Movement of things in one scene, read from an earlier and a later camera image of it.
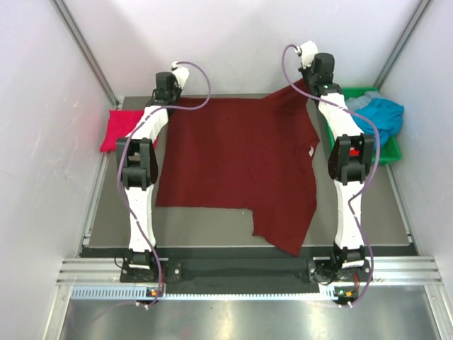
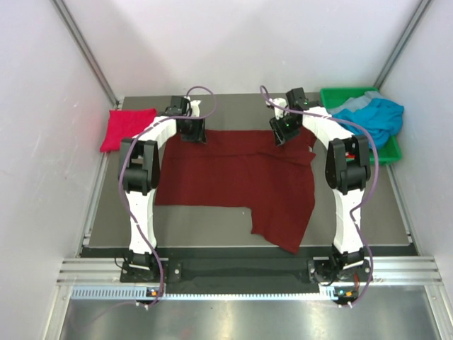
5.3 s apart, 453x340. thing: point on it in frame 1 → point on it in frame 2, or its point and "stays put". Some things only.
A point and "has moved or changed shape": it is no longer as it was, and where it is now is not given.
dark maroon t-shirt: x=259 y=154 has moved or changed shape
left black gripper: x=178 y=89 → x=198 y=134
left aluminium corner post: x=61 y=8 stays put
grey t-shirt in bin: x=354 y=104 stays put
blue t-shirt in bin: x=386 y=115 stays put
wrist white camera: x=181 y=74 → x=195 y=108
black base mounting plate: x=164 y=270 stays put
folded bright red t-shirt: x=120 y=123 stays put
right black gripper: x=303 y=71 → x=280 y=136
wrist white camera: x=308 y=49 → x=279 y=112
